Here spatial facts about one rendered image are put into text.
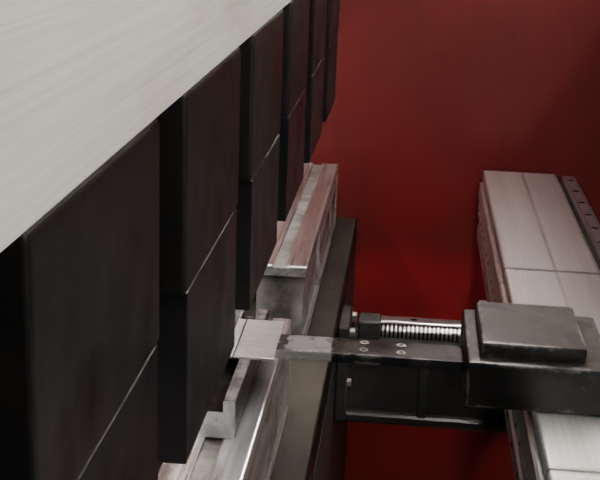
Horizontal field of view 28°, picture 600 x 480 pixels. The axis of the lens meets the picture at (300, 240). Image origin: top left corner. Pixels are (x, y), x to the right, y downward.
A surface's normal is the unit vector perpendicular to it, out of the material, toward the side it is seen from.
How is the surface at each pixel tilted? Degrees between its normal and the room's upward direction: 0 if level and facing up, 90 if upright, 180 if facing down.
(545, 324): 0
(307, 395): 0
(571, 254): 0
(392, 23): 90
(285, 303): 90
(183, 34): 90
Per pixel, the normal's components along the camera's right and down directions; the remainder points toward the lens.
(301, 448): 0.04, -0.96
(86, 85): 0.99, 0.06
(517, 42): -0.10, 0.28
